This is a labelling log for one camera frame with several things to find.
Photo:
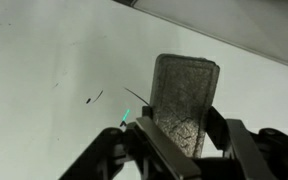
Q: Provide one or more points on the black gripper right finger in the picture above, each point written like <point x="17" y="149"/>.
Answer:
<point x="247" y="153"/>

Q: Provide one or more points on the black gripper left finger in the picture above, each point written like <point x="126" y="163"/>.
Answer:
<point x="164" y="150"/>

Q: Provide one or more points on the black whiteboard eraser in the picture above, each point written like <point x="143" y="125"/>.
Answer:
<point x="184" y="100"/>

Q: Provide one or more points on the white whiteboard panel with black marks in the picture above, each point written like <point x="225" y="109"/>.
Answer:
<point x="50" y="50"/>

